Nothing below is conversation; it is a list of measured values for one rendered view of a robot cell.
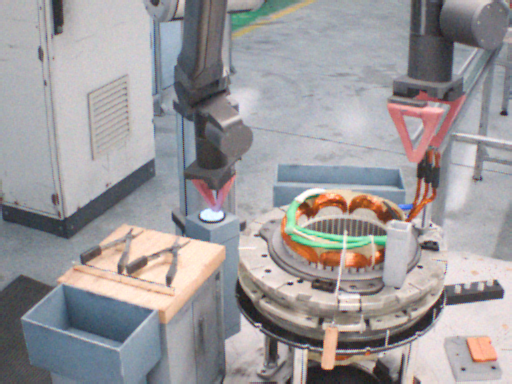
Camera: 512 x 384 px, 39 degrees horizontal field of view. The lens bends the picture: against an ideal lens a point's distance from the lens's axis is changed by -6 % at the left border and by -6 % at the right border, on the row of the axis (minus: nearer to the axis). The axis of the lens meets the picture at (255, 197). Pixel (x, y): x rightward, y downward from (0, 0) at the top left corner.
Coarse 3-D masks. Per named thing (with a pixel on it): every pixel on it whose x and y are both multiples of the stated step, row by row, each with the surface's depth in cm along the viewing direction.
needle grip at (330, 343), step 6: (330, 330) 100; (336, 330) 100; (330, 336) 100; (336, 336) 100; (324, 342) 101; (330, 342) 100; (336, 342) 101; (324, 348) 101; (330, 348) 100; (324, 354) 101; (330, 354) 100; (324, 360) 101; (330, 360) 101; (324, 366) 101; (330, 366) 101
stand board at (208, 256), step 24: (144, 240) 121; (168, 240) 122; (192, 240) 122; (96, 264) 114; (168, 264) 115; (192, 264) 115; (216, 264) 118; (96, 288) 108; (120, 288) 108; (192, 288) 111; (168, 312) 105
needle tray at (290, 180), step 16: (288, 176) 150; (304, 176) 150; (320, 176) 150; (336, 176) 149; (352, 176) 149; (368, 176) 149; (384, 176) 149; (400, 176) 145; (288, 192) 140; (368, 192) 139; (384, 192) 139; (400, 192) 138
